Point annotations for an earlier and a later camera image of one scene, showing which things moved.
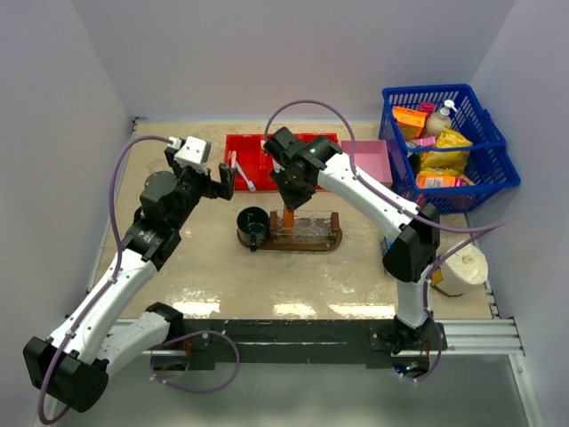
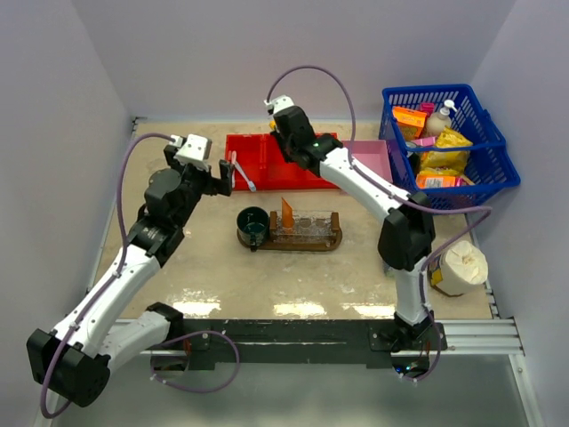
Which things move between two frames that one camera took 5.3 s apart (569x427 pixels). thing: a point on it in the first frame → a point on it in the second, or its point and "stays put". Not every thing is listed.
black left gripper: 213,189 stays put
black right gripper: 292,200 → 289,157
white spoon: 234,157 stays put
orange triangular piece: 288,219 stays put
